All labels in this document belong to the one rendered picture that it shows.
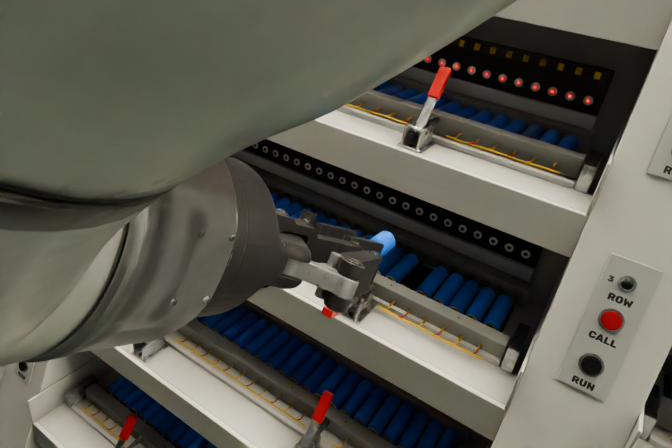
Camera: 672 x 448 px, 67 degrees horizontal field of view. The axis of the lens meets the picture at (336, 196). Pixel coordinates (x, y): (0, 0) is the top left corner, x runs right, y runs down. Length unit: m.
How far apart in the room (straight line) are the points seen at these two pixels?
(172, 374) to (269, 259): 0.54
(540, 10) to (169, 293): 0.45
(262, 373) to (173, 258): 0.56
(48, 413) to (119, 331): 0.82
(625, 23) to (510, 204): 0.18
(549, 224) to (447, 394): 0.20
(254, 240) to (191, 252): 0.05
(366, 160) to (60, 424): 0.65
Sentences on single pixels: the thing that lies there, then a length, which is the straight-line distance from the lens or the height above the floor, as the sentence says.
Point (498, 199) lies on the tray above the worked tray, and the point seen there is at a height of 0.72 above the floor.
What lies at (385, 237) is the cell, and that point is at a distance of 0.46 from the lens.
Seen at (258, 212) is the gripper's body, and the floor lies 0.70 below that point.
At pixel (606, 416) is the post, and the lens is 0.53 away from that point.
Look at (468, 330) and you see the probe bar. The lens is 0.57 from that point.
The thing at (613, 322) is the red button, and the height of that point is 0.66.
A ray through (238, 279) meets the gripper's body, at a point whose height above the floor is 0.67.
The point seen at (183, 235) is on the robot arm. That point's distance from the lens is 0.16.
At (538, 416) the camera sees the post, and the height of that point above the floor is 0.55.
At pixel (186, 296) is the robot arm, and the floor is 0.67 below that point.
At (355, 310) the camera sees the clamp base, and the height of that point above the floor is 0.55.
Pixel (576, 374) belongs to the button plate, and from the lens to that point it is 0.52.
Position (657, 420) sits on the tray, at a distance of 0.57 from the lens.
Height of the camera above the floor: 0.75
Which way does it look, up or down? 9 degrees down
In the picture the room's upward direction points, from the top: 19 degrees clockwise
